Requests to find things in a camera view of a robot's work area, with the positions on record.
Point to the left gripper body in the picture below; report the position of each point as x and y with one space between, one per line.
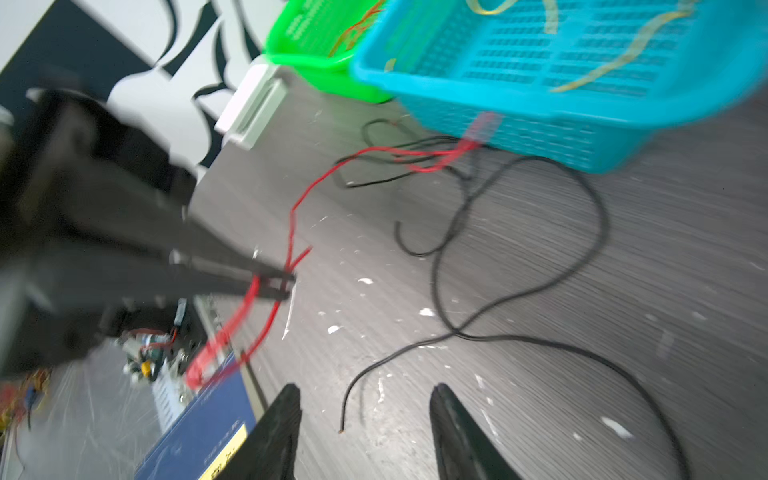
75 187

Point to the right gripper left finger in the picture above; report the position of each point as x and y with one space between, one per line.
269 451

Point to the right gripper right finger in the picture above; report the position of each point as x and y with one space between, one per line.
462 449

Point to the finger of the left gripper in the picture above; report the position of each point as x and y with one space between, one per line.
201 284
205 248

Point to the blue book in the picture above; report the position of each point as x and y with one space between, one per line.
208 432

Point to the white box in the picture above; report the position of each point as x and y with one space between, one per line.
252 105

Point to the green plastic basket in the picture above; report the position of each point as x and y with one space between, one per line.
318 40

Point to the teal plastic basket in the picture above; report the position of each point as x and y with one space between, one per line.
585 83

